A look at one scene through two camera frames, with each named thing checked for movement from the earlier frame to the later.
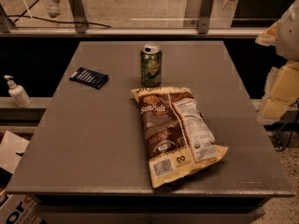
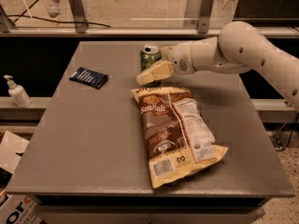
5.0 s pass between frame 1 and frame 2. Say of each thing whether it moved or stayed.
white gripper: moved
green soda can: stayed
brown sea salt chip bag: stayed
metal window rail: stayed
